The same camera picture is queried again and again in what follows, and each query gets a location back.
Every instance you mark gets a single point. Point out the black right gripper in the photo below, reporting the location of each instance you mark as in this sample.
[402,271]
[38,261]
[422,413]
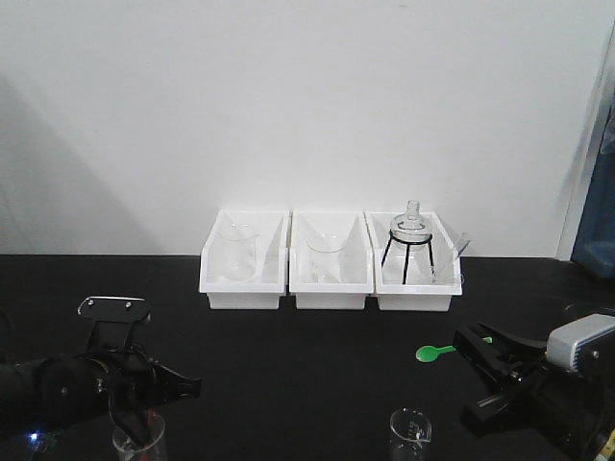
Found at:
[572,410]

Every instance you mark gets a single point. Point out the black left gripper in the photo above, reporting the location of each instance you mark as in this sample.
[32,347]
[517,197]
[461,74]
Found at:
[73,390]

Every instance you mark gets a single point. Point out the green plastic spoon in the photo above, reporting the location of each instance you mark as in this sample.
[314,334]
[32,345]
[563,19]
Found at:
[429,353]

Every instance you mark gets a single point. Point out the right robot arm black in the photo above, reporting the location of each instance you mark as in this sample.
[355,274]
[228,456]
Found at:
[603,348]

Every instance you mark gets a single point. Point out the small glass beaker left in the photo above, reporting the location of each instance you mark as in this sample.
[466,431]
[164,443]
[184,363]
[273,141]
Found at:
[128,450]

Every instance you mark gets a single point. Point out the small glass beaker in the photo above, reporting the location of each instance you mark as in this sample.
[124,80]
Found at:
[128,450]
[410,434]

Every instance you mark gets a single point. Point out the glass test tube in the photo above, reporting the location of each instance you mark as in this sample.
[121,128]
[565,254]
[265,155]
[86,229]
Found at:
[459,247]

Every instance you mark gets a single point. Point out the small glass beaker right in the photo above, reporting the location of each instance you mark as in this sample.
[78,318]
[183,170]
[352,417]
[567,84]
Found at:
[410,434]

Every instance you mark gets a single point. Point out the white bin right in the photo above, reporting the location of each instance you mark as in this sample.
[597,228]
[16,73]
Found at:
[423,294]

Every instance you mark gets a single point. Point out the white bin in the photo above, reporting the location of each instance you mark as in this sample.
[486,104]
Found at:
[264,289]
[423,294]
[356,263]

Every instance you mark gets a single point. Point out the blue drying rack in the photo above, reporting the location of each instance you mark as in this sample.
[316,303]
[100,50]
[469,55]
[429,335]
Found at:
[594,244]

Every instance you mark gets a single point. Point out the round glass flask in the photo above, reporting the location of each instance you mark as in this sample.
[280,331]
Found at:
[411,227]

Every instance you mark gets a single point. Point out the white bin left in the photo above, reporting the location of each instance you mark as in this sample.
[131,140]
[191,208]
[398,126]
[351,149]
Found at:
[264,289]

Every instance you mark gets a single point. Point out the glass beaker in left bin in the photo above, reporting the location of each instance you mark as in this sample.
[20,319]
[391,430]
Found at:
[239,241]

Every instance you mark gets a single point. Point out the glass beaker in bin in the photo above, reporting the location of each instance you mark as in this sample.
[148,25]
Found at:
[324,257]
[239,241]

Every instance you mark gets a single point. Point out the white bin middle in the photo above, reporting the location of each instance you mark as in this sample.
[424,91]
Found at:
[356,263]

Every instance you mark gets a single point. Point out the glass beaker in middle bin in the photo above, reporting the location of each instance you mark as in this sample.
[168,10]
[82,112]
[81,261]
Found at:
[324,257]

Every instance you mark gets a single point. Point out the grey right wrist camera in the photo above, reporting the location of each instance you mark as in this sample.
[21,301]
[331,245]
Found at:
[564,344]

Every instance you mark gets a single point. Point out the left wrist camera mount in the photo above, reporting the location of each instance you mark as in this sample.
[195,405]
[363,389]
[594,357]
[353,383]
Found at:
[114,320]

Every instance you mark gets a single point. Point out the black wire tripod stand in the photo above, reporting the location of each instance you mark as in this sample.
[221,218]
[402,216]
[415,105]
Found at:
[407,258]

